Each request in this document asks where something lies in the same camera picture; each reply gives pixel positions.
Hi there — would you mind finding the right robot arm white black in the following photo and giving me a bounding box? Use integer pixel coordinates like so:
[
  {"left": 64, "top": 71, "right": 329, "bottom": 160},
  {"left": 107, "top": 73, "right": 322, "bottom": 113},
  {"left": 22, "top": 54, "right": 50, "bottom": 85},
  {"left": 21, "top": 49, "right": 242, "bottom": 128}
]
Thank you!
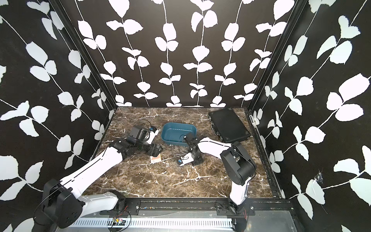
[{"left": 178, "top": 133, "right": 257, "bottom": 206}]

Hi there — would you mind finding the black carrying case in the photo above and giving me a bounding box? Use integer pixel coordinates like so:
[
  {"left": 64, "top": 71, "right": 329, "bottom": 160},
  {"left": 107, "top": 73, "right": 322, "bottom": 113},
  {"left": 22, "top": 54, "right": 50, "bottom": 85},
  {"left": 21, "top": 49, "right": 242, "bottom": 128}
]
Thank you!
[{"left": 208, "top": 108, "right": 251, "bottom": 144}]

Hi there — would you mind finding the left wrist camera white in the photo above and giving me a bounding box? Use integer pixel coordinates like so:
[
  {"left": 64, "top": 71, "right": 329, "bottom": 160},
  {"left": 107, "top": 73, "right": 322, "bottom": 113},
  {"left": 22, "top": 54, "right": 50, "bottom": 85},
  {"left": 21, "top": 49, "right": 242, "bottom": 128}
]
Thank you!
[{"left": 128, "top": 125, "right": 159, "bottom": 145}]

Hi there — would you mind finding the black front rail base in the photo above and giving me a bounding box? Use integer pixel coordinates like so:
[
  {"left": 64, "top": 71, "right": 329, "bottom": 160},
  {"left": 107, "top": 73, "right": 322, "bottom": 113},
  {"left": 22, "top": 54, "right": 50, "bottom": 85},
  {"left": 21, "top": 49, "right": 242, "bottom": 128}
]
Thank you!
[{"left": 115, "top": 198, "right": 295, "bottom": 218}]

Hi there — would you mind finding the steel nail pile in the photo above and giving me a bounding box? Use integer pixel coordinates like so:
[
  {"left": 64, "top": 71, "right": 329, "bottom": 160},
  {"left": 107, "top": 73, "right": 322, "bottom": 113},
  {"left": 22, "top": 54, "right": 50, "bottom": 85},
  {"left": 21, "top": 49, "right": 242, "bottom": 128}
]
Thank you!
[{"left": 168, "top": 146, "right": 198, "bottom": 172}]

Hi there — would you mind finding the teal plastic storage box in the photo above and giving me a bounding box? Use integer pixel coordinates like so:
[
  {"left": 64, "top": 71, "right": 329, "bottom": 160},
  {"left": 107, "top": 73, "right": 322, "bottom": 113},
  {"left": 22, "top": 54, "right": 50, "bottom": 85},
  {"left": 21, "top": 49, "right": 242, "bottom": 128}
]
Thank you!
[{"left": 161, "top": 122, "right": 197, "bottom": 147}]

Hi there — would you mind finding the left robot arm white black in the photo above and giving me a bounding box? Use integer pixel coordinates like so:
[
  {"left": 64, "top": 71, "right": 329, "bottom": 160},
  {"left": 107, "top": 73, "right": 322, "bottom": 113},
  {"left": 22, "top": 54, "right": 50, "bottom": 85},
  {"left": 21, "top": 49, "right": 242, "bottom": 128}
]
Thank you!
[{"left": 38, "top": 139, "right": 163, "bottom": 229}]

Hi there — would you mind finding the small circuit board with wires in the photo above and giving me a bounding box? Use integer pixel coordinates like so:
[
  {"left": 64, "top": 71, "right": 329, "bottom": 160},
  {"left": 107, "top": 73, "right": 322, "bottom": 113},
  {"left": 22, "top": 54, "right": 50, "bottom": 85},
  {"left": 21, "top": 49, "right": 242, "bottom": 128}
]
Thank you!
[{"left": 108, "top": 206, "right": 132, "bottom": 232}]

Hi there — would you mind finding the white perforated strip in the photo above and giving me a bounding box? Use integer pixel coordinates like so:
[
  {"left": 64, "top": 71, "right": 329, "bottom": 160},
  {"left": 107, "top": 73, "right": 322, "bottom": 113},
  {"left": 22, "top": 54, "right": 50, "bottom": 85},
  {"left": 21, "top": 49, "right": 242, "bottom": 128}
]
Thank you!
[{"left": 69, "top": 217, "right": 233, "bottom": 229}]

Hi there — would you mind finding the playing card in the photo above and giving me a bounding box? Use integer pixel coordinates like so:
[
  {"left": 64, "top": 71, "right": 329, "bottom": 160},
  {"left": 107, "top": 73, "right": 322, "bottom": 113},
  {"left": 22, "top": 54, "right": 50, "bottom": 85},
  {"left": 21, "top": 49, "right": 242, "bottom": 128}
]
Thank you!
[{"left": 150, "top": 154, "right": 162, "bottom": 164}]

